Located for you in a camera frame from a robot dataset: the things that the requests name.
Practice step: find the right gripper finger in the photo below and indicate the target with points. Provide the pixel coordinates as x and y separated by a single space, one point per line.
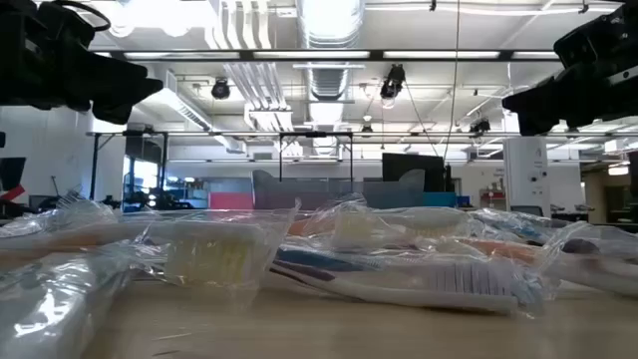
532 127
553 100

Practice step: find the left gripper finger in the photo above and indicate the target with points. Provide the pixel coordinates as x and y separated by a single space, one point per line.
112 113
114 82

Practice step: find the orange toothbrush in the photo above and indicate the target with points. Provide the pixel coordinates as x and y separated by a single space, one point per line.
351 229
214 251
503 251

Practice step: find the white square pillar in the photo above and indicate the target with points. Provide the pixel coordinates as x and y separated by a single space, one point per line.
526 174

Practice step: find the black ceiling spotlight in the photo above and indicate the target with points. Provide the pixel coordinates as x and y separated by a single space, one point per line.
394 80
480 126
221 90

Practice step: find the white wrapped toothbrush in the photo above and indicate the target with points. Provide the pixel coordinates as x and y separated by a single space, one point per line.
75 214
50 309
433 219

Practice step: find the red and black sign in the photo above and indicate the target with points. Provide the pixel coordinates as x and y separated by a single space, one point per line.
11 172

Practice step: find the blue plastic bin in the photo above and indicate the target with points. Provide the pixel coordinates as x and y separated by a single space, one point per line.
438 199

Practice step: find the black monitor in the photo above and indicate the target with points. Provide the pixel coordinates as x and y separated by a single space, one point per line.
411 172

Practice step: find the red plastic bin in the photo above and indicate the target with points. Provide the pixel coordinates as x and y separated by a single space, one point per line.
231 201

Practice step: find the purple wrapped toothbrush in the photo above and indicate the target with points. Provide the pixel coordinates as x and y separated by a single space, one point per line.
399 294
598 276

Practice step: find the black overhead crossbar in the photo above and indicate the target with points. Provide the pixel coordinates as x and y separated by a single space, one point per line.
376 55

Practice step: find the clear smoky plastic bin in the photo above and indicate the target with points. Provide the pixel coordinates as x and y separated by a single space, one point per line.
309 192

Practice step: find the black background station frame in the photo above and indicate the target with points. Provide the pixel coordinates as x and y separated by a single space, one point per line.
94 164

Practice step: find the silver ventilation duct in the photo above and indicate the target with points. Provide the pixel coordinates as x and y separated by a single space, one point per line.
329 80

